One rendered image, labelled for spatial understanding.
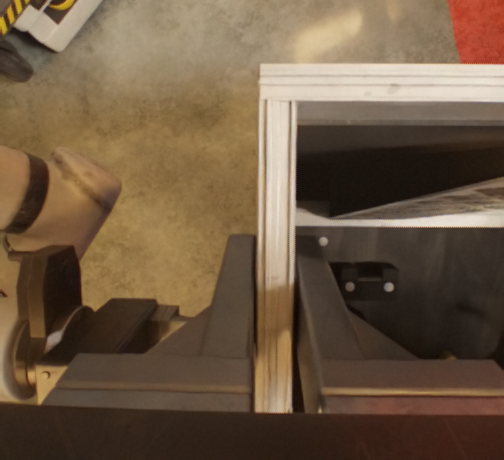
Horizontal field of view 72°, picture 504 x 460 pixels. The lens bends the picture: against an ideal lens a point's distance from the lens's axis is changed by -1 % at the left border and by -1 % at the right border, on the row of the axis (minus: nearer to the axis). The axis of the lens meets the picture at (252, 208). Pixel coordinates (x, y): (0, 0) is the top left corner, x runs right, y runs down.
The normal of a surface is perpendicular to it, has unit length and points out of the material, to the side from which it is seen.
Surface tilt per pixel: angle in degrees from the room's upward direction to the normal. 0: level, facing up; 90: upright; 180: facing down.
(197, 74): 0
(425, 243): 0
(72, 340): 90
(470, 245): 0
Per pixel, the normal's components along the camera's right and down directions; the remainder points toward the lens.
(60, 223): 0.64, 0.53
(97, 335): 0.00, -0.99
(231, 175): -0.03, 0.11
